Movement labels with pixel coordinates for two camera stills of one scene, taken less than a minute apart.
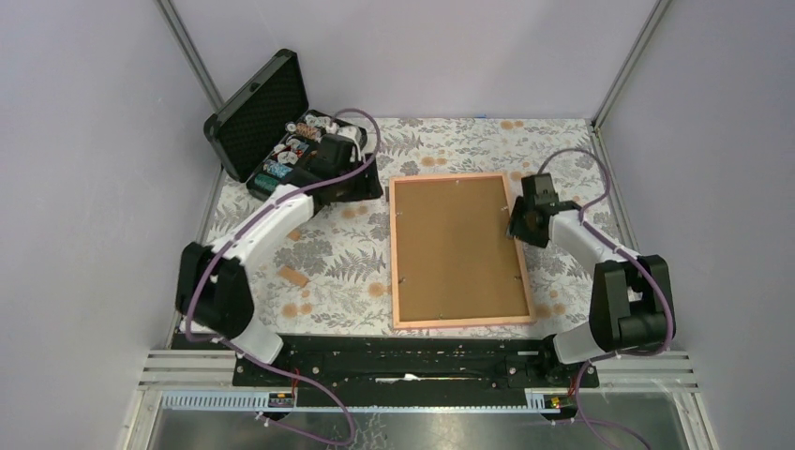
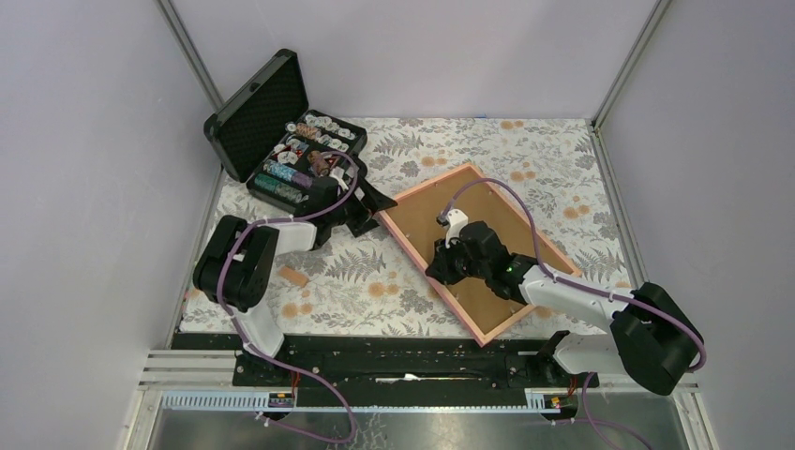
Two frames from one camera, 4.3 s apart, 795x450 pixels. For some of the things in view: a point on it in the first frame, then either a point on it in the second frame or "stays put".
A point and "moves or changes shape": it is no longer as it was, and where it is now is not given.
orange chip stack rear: [306, 130] stays put
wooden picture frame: [456, 322] → [415, 221]
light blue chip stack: [277, 169] stays put
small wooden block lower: [292, 275] stays put
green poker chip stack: [266, 182] stays put
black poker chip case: [266, 138] stays put
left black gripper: [368, 187] → [372, 202]
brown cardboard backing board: [456, 258] moves or changes shape
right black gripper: [517, 229] → [441, 267]
